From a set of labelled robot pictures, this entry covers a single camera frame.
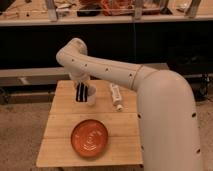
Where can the wooden table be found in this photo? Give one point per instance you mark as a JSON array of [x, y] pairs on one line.
[[123, 146]]

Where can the black box on right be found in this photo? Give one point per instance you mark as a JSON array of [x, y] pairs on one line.
[[192, 60]]

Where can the background workbench shelf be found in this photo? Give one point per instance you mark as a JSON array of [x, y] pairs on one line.
[[77, 12]]

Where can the white tube bottle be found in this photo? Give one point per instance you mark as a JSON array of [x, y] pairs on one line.
[[116, 96]]

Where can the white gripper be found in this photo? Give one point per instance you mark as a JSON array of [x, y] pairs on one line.
[[79, 77]]

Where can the orange round plate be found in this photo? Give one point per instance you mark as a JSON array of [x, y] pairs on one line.
[[89, 138]]

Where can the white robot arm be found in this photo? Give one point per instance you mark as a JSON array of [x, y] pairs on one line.
[[169, 133]]

